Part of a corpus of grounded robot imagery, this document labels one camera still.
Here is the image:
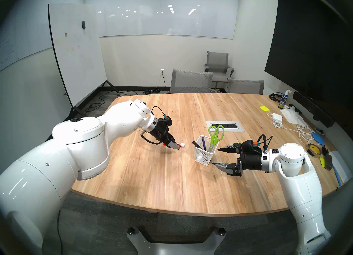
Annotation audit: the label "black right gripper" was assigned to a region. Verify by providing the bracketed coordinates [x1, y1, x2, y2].
[212, 144, 263, 177]

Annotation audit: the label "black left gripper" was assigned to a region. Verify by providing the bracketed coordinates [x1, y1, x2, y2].
[150, 120, 181, 151]

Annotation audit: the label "green handled scissors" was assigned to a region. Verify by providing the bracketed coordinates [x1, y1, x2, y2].
[208, 125, 225, 151]

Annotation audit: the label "white mesh pen holder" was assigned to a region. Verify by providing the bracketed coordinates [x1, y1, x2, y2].
[194, 135, 218, 166]

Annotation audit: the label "grey table outlet panel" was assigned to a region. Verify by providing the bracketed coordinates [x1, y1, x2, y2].
[205, 120, 245, 132]

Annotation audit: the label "grey mesh office chair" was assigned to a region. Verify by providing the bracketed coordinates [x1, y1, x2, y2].
[227, 78, 264, 95]
[170, 69, 213, 94]

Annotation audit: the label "crumpled white tissue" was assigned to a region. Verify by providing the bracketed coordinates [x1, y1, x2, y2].
[281, 109, 308, 126]

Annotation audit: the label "Expo cleaner spray bottle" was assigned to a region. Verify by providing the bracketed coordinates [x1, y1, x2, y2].
[278, 89, 289, 109]

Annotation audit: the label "yellow black tape roll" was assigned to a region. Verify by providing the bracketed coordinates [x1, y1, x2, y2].
[307, 143, 322, 156]

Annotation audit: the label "black video sound bar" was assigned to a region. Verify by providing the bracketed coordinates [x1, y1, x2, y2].
[292, 91, 335, 128]

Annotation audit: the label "grey office chair with armrests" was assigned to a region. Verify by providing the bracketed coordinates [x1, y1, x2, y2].
[204, 51, 235, 92]

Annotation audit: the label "rolling whiteboard on stand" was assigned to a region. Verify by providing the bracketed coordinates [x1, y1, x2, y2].
[47, 3, 120, 119]

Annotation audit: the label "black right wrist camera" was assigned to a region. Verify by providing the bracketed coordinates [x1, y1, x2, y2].
[240, 140, 261, 155]

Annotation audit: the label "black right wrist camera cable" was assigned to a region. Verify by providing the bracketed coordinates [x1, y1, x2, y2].
[258, 135, 273, 150]

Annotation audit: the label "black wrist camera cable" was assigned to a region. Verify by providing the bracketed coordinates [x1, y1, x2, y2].
[258, 135, 273, 150]
[151, 106, 167, 119]

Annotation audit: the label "black left wrist camera cable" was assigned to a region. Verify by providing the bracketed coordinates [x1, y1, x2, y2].
[151, 106, 167, 119]

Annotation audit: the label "white charger cable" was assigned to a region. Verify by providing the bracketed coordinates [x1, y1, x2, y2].
[266, 113, 315, 145]

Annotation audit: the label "long black floor cable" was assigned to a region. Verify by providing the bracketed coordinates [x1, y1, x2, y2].
[85, 90, 130, 113]

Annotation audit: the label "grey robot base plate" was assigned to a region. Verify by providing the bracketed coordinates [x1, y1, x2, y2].
[126, 225, 226, 255]

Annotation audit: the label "large wall glass board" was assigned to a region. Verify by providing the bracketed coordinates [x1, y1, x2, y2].
[83, 0, 240, 40]

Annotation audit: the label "large black wall screen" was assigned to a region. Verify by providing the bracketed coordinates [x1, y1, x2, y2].
[264, 0, 353, 128]

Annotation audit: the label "thin black floor cable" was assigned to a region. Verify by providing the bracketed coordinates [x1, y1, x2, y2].
[57, 210, 64, 253]

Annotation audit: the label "side wall glass board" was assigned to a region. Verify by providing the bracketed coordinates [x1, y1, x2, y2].
[0, 9, 53, 71]

